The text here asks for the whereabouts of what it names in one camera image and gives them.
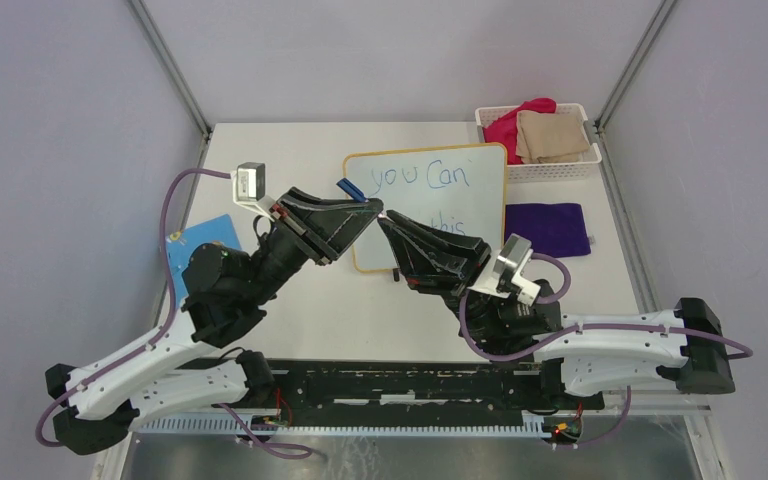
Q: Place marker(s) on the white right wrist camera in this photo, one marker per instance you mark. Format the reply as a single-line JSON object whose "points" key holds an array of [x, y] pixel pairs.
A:
{"points": [[503, 275]]}

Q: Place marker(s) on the aluminium frame rail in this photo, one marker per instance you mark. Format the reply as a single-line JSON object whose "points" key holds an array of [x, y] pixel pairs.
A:
{"points": [[168, 63], [617, 188]]}

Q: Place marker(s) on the purple towel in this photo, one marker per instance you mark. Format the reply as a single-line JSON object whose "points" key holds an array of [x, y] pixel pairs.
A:
{"points": [[557, 230]]}

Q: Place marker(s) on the yellow framed whiteboard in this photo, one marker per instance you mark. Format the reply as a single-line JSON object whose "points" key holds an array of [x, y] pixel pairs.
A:
{"points": [[456, 189]]}

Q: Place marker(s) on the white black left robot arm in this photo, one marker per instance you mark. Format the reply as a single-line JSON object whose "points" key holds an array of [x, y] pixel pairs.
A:
{"points": [[98, 405]]}

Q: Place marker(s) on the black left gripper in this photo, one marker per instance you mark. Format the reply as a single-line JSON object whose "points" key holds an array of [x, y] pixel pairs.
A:
{"points": [[333, 225]]}

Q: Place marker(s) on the aluminium frame rail right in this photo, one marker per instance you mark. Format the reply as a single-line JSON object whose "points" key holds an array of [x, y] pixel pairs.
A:
{"points": [[617, 188]]}

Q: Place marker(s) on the beige cloth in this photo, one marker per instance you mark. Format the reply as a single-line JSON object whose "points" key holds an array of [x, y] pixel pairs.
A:
{"points": [[547, 138]]}

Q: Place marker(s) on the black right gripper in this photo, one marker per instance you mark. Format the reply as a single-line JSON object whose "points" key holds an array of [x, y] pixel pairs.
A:
{"points": [[431, 242]]}

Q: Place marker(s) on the blue picture book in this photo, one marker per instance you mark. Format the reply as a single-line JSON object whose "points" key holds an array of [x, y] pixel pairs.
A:
{"points": [[182, 244]]}

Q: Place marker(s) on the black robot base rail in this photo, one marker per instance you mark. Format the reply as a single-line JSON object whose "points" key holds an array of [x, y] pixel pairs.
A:
{"points": [[319, 393]]}

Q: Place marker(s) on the white perforated plastic basket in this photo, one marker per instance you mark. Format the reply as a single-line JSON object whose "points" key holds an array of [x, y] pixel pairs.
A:
{"points": [[587, 162]]}

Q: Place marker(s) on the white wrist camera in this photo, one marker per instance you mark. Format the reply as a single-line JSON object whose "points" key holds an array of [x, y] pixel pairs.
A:
{"points": [[249, 188], [503, 275]]}

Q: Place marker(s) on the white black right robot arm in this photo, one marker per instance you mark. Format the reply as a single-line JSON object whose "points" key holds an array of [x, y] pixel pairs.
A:
{"points": [[683, 345]]}

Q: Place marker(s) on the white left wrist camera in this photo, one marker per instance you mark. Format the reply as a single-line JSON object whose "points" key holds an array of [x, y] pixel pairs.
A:
{"points": [[249, 188]]}

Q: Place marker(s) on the aluminium frame rail left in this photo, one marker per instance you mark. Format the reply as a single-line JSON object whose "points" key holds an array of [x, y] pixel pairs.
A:
{"points": [[168, 63]]}

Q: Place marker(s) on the blue marker cap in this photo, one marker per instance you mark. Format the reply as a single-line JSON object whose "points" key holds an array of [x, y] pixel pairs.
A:
{"points": [[351, 190]]}

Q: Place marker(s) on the red cloth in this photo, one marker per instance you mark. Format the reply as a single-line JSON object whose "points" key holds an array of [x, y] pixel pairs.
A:
{"points": [[504, 130]]}

